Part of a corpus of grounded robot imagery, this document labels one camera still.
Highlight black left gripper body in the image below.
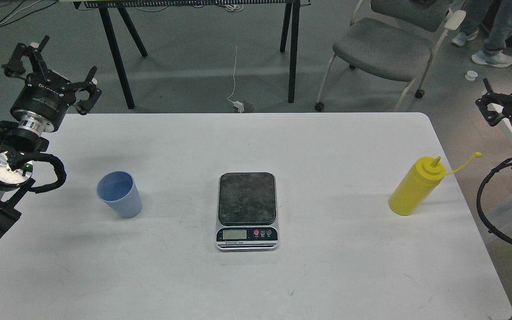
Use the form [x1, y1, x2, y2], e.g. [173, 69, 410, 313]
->
[10, 71, 73, 133]

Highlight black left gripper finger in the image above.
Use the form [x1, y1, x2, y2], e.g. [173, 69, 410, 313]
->
[63, 66, 102, 116]
[1, 35, 50, 81]

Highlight black legged background table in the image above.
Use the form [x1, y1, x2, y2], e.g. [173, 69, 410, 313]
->
[58, 0, 312, 110]

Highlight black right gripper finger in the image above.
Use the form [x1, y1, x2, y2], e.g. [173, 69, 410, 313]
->
[475, 78, 512, 127]

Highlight white cable with plug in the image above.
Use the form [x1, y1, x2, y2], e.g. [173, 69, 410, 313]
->
[227, 44, 255, 113]

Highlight white lid on floor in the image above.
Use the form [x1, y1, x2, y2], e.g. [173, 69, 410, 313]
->
[464, 70, 478, 81]

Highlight yellow squeeze bottle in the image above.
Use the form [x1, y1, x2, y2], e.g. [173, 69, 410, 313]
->
[388, 152, 482, 216]

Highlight digital kitchen scale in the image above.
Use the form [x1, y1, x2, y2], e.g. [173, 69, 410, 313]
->
[215, 172, 279, 252]

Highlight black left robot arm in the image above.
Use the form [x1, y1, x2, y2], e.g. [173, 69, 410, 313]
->
[0, 36, 102, 239]

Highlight grey office chair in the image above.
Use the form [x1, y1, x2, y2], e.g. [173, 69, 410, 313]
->
[314, 0, 466, 112]

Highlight blue ribbed plastic cup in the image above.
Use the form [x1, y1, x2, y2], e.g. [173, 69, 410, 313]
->
[96, 172, 143, 219]

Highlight person's legs in jeans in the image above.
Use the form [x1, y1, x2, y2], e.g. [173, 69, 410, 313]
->
[451, 0, 512, 68]

